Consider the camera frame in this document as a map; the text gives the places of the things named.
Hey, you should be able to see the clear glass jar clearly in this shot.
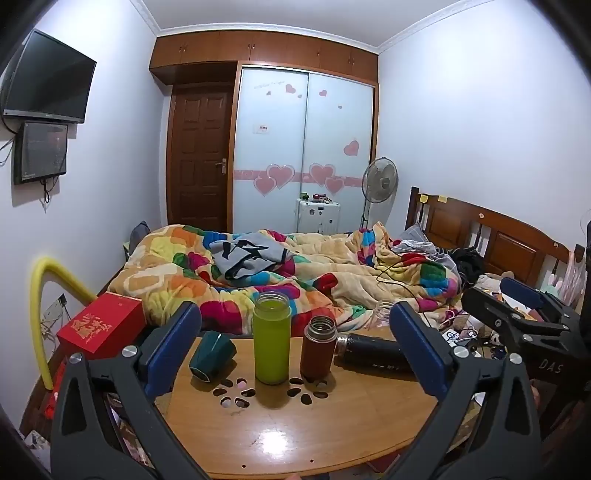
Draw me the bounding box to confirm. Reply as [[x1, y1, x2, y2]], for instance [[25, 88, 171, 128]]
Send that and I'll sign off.
[[369, 299, 399, 331]]

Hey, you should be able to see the brown wooden door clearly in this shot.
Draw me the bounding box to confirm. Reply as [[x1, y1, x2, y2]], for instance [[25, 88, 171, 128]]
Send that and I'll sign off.
[[167, 83, 234, 233]]

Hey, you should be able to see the small black monitor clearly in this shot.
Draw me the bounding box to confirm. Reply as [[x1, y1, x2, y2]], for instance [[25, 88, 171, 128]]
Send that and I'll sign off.
[[13, 121, 69, 186]]

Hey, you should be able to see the grey striped pillow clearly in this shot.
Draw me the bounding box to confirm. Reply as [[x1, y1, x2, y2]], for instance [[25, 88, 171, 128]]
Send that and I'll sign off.
[[392, 223, 440, 256]]

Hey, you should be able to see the grey and black garment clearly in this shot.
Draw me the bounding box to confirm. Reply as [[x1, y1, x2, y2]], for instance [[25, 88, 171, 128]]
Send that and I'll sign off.
[[211, 232, 297, 282]]

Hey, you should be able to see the white wall socket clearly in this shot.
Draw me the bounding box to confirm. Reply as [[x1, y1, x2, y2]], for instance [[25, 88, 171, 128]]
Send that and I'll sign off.
[[43, 294, 68, 320]]

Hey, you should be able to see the red gift box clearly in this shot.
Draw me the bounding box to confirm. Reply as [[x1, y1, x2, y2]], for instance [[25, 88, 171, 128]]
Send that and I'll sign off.
[[56, 291, 147, 361]]

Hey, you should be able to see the black thermos bottle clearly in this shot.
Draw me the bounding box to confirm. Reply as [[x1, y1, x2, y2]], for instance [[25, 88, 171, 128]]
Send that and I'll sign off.
[[333, 333, 417, 374]]

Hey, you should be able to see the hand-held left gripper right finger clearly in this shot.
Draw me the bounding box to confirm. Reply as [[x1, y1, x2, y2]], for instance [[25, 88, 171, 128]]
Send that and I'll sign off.
[[389, 300, 542, 480]]

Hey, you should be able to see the small white cabinet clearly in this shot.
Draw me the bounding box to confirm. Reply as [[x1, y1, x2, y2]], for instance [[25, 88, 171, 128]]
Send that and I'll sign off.
[[295, 198, 342, 236]]

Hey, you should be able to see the standing electric fan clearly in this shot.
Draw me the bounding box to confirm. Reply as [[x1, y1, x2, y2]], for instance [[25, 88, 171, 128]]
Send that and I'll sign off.
[[360, 157, 400, 230]]

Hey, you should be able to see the green bottle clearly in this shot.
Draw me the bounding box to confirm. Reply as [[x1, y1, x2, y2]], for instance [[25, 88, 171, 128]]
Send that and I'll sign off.
[[252, 291, 293, 385]]

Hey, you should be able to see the brown overhead cabinet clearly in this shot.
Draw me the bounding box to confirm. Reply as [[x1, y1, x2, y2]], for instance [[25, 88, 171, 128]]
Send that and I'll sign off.
[[148, 30, 380, 86]]

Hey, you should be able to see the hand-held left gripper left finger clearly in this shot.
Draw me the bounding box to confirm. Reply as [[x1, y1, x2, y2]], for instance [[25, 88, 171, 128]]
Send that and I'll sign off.
[[51, 302, 209, 480]]

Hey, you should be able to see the colourful patterned blanket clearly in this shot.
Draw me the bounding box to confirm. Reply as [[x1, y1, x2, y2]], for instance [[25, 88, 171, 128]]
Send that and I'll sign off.
[[96, 222, 464, 336]]

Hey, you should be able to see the brown thermos bottle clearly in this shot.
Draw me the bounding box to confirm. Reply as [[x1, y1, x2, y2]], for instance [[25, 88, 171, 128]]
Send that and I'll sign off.
[[300, 315, 337, 382]]

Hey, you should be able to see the dark green cup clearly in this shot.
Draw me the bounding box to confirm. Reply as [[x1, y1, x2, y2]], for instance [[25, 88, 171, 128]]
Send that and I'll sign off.
[[189, 331, 238, 380]]

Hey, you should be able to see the white sliding wardrobe with hearts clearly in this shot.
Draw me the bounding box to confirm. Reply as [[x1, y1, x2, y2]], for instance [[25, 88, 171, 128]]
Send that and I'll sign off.
[[232, 62, 380, 236]]

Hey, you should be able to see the round wooden table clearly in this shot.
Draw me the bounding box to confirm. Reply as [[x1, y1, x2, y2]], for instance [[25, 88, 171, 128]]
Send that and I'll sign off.
[[154, 322, 468, 479]]

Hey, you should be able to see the brown wooden headboard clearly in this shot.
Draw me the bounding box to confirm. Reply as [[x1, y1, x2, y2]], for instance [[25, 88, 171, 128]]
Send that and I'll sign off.
[[405, 186, 574, 291]]

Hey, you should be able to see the black cloth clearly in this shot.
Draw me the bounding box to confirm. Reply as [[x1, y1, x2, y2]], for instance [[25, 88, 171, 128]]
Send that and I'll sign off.
[[449, 246, 486, 283]]

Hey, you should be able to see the black wall television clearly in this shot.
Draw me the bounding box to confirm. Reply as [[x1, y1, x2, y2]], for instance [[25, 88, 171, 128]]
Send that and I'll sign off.
[[0, 28, 98, 125]]

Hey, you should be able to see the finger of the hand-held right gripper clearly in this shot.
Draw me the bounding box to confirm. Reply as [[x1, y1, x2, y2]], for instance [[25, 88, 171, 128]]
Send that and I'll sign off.
[[462, 287, 573, 357], [501, 276, 583, 326]]

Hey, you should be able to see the yellow foam tube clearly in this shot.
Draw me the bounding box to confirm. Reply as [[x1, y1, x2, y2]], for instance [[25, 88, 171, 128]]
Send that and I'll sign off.
[[30, 256, 98, 391]]

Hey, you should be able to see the black cable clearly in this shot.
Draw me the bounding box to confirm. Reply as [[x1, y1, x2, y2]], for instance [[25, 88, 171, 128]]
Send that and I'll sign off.
[[375, 240, 428, 302]]

